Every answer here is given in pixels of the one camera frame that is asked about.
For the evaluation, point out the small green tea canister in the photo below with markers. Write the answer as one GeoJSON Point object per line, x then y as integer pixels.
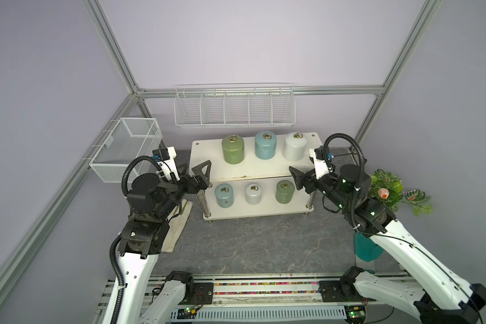
{"type": "Point", "coordinates": [284, 191]}

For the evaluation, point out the artificial plant in black pot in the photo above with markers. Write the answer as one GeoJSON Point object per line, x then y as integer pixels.
{"type": "Point", "coordinates": [388, 189]}

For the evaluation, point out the large white tea canister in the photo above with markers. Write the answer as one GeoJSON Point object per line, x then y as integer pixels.
{"type": "Point", "coordinates": [294, 146]}

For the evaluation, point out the white two-tier shelf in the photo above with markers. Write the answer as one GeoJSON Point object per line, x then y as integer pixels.
{"type": "Point", "coordinates": [266, 173]}

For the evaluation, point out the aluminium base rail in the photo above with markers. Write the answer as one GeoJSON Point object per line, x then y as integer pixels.
{"type": "Point", "coordinates": [269, 299]}

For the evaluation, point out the beige work glove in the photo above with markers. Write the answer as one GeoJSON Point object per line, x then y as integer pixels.
{"type": "Point", "coordinates": [178, 218]}

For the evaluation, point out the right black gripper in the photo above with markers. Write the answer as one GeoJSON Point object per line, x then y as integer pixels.
{"type": "Point", "coordinates": [312, 180]}

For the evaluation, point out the white mesh wall basket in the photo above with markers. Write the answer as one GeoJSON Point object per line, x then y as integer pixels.
{"type": "Point", "coordinates": [130, 138]}

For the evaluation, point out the green rubber glove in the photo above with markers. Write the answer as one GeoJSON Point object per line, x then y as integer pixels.
{"type": "Point", "coordinates": [366, 249]}

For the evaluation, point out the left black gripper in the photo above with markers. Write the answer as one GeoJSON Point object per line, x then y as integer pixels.
{"type": "Point", "coordinates": [194, 187]}

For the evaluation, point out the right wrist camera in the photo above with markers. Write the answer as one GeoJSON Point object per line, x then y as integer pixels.
{"type": "Point", "coordinates": [318, 157]}

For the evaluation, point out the small blue tea canister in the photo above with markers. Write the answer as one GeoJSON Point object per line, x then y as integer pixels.
{"type": "Point", "coordinates": [224, 194]}

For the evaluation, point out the small white tea canister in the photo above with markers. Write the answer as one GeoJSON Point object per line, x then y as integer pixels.
{"type": "Point", "coordinates": [253, 194]}

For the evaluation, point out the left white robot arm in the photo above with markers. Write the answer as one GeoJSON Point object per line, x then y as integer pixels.
{"type": "Point", "coordinates": [154, 192]}

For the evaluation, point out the long white wire basket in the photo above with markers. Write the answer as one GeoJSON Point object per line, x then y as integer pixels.
{"type": "Point", "coordinates": [238, 105]}

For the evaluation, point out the aluminium cage frame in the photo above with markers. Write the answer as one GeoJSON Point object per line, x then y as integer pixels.
{"type": "Point", "coordinates": [59, 87]}

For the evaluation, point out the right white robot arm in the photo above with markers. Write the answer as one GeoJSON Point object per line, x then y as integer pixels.
{"type": "Point", "coordinates": [441, 295]}

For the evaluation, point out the large green tea canister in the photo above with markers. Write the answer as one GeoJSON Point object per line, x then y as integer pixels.
{"type": "Point", "coordinates": [233, 149]}

